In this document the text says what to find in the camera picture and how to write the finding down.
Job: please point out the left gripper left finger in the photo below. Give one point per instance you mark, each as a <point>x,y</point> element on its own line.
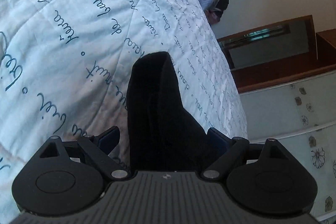
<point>96,150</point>

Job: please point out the black pants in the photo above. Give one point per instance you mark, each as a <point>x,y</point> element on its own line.
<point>163,135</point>

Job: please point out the white script-print bedspread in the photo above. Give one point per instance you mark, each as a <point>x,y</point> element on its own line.
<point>66,64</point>

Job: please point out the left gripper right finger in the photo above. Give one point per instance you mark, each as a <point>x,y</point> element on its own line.
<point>229,154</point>

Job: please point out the white sliding wardrobe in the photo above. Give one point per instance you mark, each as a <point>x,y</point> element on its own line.
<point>301,116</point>

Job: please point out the wooden door frame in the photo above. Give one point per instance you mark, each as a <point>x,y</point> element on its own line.
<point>278,53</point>

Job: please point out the grey and black bags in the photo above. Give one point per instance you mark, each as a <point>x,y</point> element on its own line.
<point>215,11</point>

